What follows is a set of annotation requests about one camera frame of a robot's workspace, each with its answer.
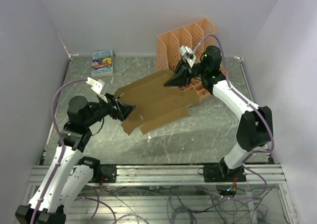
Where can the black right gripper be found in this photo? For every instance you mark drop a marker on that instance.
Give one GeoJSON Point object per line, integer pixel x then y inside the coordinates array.
{"type": "Point", "coordinates": [182, 78]}

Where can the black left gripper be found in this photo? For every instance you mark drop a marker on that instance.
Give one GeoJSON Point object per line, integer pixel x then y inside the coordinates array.
{"type": "Point", "coordinates": [125, 109]}

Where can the brown cardboard box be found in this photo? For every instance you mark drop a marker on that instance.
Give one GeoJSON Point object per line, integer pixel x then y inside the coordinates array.
{"type": "Point", "coordinates": [156, 105]}

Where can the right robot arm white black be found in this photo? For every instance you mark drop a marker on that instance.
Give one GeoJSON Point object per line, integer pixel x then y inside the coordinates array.
{"type": "Point", "coordinates": [255, 122]}

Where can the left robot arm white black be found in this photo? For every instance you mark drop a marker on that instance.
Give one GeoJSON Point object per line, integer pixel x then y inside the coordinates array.
{"type": "Point", "coordinates": [70, 170]}

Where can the peach plastic file organizer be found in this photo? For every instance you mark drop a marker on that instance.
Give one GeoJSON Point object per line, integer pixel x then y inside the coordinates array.
{"type": "Point", "coordinates": [196, 37]}

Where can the blue paperback book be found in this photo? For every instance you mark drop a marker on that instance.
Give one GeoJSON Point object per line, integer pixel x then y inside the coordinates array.
{"type": "Point", "coordinates": [102, 63]}

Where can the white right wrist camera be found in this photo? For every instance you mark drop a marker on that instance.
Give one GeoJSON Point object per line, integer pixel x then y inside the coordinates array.
{"type": "Point", "coordinates": [187, 55]}

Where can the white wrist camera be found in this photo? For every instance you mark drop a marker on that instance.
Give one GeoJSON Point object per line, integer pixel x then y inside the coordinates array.
{"type": "Point", "coordinates": [187, 55]}
{"type": "Point", "coordinates": [98, 86]}

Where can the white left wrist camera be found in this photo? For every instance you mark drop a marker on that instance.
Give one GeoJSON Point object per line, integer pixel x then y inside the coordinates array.
{"type": "Point", "coordinates": [98, 86]}

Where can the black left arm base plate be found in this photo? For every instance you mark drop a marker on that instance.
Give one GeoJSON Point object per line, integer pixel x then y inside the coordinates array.
{"type": "Point", "coordinates": [108, 174]}

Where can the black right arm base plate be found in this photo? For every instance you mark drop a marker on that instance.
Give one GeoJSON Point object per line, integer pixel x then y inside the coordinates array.
{"type": "Point", "coordinates": [214, 172]}

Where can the aluminium mounting rail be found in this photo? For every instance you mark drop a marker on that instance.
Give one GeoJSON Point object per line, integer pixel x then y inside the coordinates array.
{"type": "Point", "coordinates": [157, 175]}

